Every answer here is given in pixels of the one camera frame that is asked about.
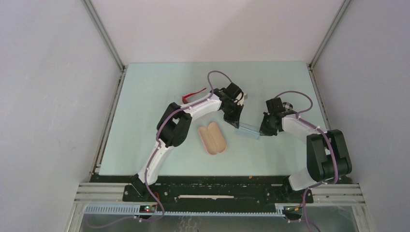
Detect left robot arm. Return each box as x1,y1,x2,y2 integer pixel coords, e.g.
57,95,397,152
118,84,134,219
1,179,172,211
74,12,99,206
131,88,246,201

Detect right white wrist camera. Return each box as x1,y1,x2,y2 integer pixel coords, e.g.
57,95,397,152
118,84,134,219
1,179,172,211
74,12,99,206
265,97,286,114

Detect blue cleaning cloth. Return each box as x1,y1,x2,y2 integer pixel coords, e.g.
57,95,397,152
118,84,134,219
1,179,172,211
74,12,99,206
234,123,260,140

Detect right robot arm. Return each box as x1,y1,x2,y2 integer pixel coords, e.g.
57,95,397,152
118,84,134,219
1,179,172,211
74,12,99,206
260,111,352,202

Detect right aluminium frame post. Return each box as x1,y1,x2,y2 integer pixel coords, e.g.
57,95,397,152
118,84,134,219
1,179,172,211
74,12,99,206
307,0,351,103

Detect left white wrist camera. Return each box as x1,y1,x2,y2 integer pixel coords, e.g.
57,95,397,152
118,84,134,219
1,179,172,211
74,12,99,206
222,82,247,105

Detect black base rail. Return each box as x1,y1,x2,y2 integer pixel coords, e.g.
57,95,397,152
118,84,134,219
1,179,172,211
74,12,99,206
91,174,314,214

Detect plaid brown glasses case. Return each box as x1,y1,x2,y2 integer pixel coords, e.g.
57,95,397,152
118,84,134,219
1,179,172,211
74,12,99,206
283,102,293,111

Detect aluminium frame post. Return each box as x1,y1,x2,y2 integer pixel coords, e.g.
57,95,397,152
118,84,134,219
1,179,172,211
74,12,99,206
80,0,128,103
307,0,351,103

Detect red frame sunglasses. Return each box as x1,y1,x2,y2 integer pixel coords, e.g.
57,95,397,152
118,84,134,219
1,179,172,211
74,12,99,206
181,87,207,104

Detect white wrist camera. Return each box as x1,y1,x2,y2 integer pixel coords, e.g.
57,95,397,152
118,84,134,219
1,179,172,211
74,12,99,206
222,82,247,105
265,97,286,114

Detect pink glasses case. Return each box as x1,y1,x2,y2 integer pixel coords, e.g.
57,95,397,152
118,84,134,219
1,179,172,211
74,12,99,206
198,122,227,155

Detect left aluminium frame post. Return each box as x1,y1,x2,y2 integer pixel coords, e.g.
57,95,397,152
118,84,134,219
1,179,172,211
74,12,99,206
80,0,128,103

